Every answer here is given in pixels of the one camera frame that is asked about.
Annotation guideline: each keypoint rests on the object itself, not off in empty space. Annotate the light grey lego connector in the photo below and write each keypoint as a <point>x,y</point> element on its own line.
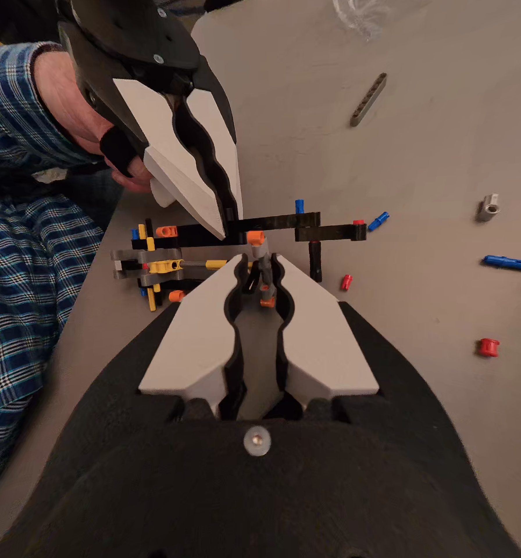
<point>488,208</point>

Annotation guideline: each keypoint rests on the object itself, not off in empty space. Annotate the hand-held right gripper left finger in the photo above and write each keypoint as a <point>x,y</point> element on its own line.
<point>186,344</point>

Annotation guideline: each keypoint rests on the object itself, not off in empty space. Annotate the person's left forearm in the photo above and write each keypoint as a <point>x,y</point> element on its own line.
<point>12,100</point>

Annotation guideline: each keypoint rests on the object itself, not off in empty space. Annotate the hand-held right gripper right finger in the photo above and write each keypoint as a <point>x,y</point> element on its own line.
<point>330,344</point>

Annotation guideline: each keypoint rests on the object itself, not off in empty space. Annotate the grey orange-ended lego link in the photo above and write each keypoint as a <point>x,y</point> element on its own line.
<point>257,248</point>

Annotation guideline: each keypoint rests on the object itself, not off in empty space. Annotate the black lego chassis assembly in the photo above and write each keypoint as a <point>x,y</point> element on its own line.
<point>278,222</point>

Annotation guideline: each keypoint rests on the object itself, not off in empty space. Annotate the person's left hand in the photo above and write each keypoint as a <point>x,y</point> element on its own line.
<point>68,100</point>

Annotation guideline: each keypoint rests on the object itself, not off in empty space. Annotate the grey holed lego beam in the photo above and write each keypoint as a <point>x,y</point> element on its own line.
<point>368,100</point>

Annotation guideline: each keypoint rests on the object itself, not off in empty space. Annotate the black lego gear frame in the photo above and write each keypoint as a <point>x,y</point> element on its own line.
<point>251,277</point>

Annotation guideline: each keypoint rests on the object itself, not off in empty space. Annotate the blue lego pin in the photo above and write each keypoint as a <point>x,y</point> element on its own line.
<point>509,263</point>
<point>378,221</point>

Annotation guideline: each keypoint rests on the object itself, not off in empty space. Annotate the red lego bush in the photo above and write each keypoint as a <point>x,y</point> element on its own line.
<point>488,347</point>
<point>347,282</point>

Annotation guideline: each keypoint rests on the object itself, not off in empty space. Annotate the clear plastic bag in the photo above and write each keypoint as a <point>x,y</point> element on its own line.
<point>361,17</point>

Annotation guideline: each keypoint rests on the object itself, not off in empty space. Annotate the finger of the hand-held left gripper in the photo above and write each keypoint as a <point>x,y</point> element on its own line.
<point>219,139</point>
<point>164,152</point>

